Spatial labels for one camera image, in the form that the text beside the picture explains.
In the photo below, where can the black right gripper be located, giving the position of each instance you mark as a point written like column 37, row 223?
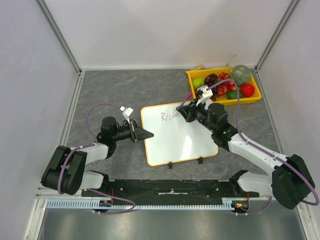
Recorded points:
column 192, row 111

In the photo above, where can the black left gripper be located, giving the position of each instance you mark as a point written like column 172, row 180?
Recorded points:
column 134, row 131

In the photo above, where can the white purple marker pen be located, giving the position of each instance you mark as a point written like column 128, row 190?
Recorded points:
column 182, row 104

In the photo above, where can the yellow-framed whiteboard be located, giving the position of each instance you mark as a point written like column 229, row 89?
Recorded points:
column 174, row 140

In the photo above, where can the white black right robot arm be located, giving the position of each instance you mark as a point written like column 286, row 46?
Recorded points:
column 286, row 178

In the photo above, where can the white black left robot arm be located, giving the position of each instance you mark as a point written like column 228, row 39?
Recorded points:
column 65, row 171

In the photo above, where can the green apple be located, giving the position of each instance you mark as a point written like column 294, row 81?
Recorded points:
column 197, row 82

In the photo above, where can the dark purple grape bunch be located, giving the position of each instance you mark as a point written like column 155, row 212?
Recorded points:
column 214, row 93

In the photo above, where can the yellow plastic fruit tray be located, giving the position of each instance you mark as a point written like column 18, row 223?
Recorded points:
column 202, row 73

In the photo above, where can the yellow snack packet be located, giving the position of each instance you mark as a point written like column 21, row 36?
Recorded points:
column 198, row 68

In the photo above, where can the green mango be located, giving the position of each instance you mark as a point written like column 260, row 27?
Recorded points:
column 233, row 95

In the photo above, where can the red apple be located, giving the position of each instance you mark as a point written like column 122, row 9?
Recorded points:
column 247, row 90

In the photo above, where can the green netted melon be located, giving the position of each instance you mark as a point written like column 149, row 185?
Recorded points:
column 241, row 74

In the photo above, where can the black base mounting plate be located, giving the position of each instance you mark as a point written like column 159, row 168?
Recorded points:
column 147, row 191

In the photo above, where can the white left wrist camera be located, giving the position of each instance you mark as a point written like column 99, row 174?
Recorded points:
column 126, row 112

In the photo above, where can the white slotted cable duct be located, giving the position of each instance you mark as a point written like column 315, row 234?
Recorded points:
column 98, row 204

